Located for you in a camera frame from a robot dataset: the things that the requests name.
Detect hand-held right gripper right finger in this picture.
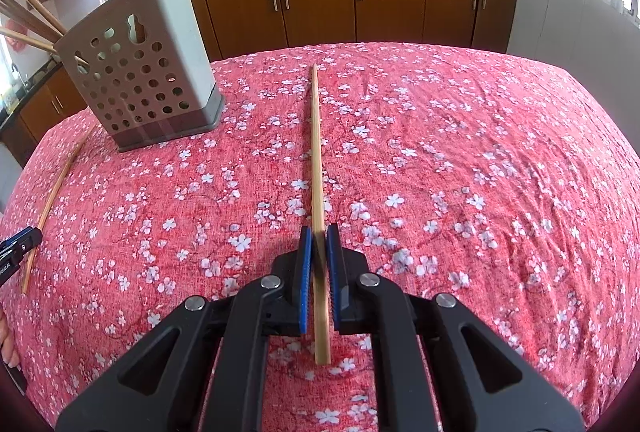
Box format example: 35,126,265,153
326,224,585,432

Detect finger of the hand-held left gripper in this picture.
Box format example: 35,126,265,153
0,226,44,285

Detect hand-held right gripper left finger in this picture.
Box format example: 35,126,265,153
55,226,315,432

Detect bamboo chopstick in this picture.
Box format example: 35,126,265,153
0,28,90,63
311,64,332,367
21,124,97,295
7,0,67,36
0,0,65,43

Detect grey perforated utensil holder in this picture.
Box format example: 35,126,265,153
52,0,226,153

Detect person's left hand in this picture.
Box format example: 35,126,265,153
0,307,21,369

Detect red floral tablecloth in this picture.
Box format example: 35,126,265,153
0,40,640,432

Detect red plastic bag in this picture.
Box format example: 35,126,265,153
7,24,29,51

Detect wooden base kitchen cabinets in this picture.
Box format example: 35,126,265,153
0,0,521,163

